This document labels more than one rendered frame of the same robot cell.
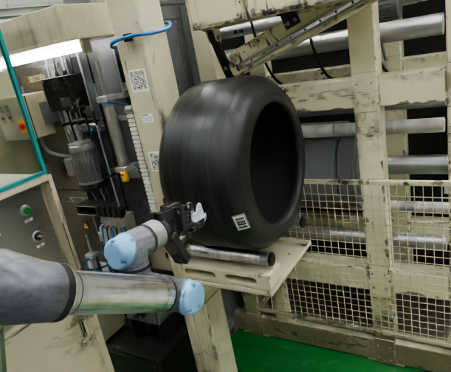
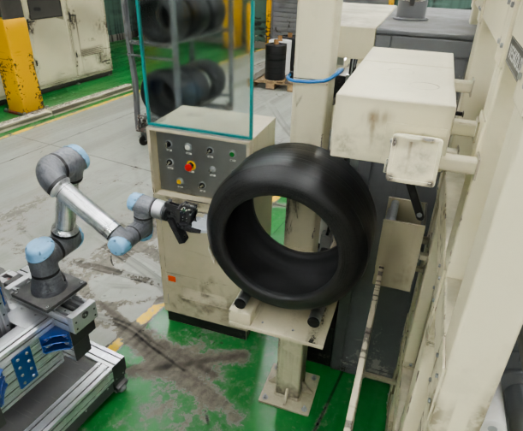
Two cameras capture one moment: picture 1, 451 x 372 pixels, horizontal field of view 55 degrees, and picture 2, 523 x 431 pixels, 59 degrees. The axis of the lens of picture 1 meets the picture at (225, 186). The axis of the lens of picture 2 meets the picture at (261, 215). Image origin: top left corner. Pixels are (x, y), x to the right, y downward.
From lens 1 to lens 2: 176 cm
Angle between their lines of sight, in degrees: 68
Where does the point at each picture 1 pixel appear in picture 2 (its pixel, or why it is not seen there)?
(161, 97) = (294, 136)
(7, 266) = (42, 164)
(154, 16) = (316, 66)
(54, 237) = not seen: hidden behind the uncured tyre
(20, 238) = (223, 167)
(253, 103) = (252, 185)
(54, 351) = not seen: hidden behind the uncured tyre
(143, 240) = (140, 205)
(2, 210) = (218, 145)
